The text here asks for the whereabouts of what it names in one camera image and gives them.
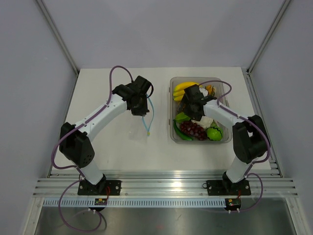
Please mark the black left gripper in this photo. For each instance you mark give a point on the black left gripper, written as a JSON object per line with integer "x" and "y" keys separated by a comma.
{"x": 143, "y": 111}

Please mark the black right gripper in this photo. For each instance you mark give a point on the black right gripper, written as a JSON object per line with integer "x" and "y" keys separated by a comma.
{"x": 196, "y": 116}

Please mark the green starfruit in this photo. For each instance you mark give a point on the green starfruit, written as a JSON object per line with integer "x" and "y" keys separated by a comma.
{"x": 181, "y": 117}

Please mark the green toy watermelon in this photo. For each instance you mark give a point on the green toy watermelon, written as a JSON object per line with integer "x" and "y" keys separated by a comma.
{"x": 214, "y": 133}

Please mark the clear zip bag blue zipper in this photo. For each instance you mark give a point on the clear zip bag blue zipper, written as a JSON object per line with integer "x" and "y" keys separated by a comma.
{"x": 140, "y": 127}

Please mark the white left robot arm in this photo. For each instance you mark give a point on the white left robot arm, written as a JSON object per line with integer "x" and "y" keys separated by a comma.
{"x": 76, "y": 139}

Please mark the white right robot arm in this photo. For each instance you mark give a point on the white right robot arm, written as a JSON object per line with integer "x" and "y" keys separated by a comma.
{"x": 250, "y": 141}

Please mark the clear plastic food bin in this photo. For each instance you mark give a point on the clear plastic food bin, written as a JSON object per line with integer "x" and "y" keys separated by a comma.
{"x": 225, "y": 135}

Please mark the yellow banana bunch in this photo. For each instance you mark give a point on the yellow banana bunch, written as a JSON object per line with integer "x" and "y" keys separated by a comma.
{"x": 179, "y": 92}

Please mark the white cauliflower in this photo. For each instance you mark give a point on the white cauliflower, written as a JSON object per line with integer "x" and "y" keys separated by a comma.
{"x": 205, "y": 122}

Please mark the red grape bunch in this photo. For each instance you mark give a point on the red grape bunch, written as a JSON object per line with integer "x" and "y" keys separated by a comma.
{"x": 193, "y": 130}

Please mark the orange yellow flower fruit cluster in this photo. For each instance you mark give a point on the orange yellow flower fruit cluster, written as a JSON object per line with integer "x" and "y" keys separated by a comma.
{"x": 211, "y": 90}

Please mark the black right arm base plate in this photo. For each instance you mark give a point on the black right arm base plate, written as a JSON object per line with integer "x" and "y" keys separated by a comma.
{"x": 224, "y": 188}

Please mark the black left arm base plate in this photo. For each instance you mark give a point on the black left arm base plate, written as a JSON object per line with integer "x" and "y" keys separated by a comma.
{"x": 108, "y": 187}

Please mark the left aluminium corner post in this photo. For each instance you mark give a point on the left aluminium corner post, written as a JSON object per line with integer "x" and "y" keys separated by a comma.
{"x": 57, "y": 35}

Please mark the aluminium corner post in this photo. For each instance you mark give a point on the aluminium corner post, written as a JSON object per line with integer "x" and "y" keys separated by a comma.
{"x": 57, "y": 35}
{"x": 269, "y": 34}

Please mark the aluminium rail frame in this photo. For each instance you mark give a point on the aluminium rail frame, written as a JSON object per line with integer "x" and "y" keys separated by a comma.
{"x": 162, "y": 184}

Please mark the right aluminium corner post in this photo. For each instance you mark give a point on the right aluminium corner post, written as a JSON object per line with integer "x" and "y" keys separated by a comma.
{"x": 269, "y": 34}

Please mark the white slotted cable duct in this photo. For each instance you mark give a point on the white slotted cable duct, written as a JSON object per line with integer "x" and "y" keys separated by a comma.
{"x": 143, "y": 202}

